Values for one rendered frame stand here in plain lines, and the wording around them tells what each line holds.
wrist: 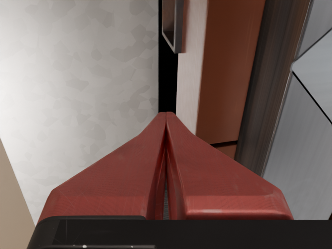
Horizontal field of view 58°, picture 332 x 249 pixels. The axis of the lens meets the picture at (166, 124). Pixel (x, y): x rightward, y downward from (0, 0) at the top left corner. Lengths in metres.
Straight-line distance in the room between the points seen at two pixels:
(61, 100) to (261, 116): 0.24
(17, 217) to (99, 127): 1.24
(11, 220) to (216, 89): 1.47
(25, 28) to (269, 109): 0.25
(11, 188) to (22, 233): 0.32
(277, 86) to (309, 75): 0.02
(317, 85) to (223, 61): 0.06
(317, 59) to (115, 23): 0.22
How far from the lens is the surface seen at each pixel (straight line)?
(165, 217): 0.79
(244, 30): 0.22
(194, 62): 0.23
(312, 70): 0.21
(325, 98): 0.23
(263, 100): 0.23
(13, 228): 1.68
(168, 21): 0.30
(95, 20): 0.34
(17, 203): 1.54
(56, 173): 0.46
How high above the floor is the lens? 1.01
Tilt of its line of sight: 52 degrees down
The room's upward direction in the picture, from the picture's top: 158 degrees clockwise
